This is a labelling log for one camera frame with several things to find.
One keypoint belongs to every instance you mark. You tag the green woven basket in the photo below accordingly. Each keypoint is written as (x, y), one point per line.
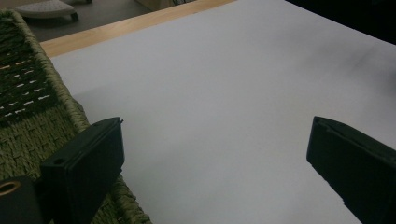
(28, 124)

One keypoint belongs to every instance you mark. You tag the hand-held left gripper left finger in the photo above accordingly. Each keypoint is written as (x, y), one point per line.
(84, 168)

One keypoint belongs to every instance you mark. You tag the grey wheeled base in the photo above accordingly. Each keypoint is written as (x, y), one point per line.
(46, 8)

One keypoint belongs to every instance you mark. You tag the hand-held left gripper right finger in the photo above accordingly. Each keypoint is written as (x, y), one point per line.
(358, 161)

